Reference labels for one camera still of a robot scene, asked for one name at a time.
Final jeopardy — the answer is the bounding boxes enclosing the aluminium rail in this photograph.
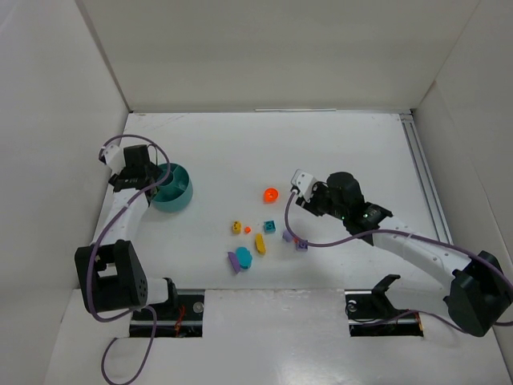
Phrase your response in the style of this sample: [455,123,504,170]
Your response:
[399,111,453,244]

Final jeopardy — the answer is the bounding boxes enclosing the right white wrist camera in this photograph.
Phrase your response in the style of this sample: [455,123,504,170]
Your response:
[291,169,317,202]

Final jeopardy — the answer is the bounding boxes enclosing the yellow face lego brick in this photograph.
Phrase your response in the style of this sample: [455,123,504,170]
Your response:
[232,221,242,234]

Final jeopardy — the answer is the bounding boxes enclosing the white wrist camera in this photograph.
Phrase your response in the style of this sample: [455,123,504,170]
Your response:
[291,169,317,202]
[99,144,125,173]

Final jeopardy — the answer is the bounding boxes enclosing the purple curved lego brick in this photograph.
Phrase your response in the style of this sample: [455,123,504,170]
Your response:
[228,252,241,274]

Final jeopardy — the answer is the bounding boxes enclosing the teal square lego brick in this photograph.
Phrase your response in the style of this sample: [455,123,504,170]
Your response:
[263,221,276,233]

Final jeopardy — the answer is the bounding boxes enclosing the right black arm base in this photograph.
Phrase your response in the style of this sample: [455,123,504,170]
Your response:
[344,274,424,338]

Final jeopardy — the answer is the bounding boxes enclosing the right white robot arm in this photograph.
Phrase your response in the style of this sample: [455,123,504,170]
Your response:
[288,170,512,337]

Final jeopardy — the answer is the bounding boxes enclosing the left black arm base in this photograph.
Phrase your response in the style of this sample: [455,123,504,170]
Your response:
[147,278,205,338]

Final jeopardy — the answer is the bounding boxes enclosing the orange round lego piece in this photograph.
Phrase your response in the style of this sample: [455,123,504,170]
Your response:
[263,188,279,204]

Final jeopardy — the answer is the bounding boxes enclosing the teal rounded lego brick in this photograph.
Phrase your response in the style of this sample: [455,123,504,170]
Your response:
[236,247,252,270]

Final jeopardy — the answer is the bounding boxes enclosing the yellow curved lego brick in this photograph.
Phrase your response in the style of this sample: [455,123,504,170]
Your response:
[255,233,266,255]

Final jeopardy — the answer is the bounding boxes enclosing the teal divided round container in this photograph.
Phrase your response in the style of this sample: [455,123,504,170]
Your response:
[151,164,193,213]

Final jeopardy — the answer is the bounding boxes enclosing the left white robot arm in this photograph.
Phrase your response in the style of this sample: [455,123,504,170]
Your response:
[75,144,174,314]

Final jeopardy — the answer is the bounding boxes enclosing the lilac square lego brick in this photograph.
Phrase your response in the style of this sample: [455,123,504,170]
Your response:
[295,240,309,252]

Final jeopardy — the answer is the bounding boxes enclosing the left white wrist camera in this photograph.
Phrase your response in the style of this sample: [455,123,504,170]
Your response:
[99,144,125,173]

